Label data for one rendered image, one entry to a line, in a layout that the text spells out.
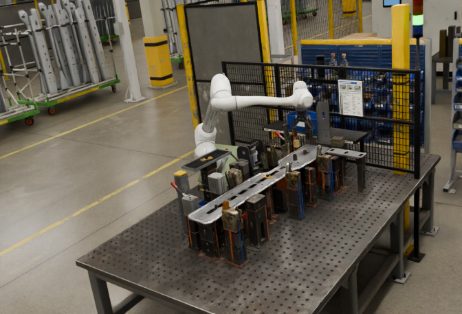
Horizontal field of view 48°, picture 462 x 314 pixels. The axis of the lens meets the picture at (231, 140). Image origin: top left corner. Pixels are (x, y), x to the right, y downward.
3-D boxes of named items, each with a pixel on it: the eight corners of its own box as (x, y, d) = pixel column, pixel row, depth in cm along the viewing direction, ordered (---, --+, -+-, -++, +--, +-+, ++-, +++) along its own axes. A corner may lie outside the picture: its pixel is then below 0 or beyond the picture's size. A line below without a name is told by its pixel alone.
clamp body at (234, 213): (242, 270, 307) (235, 216, 296) (223, 263, 317) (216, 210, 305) (253, 262, 315) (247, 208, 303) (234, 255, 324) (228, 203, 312)
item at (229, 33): (286, 166, 631) (271, -2, 565) (280, 171, 620) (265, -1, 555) (201, 153, 709) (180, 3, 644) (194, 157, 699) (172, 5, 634)
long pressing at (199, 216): (210, 227, 302) (210, 224, 302) (184, 218, 317) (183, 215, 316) (332, 148, 397) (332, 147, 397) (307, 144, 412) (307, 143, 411)
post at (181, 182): (190, 238, 351) (180, 178, 337) (181, 235, 356) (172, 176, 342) (197, 232, 356) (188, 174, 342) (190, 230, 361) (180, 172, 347)
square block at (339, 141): (342, 183, 406) (339, 139, 394) (333, 181, 411) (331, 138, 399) (346, 178, 411) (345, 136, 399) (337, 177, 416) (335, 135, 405)
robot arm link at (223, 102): (236, 102, 364) (233, 88, 372) (210, 106, 364) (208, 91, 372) (236, 114, 375) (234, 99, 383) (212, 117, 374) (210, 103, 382)
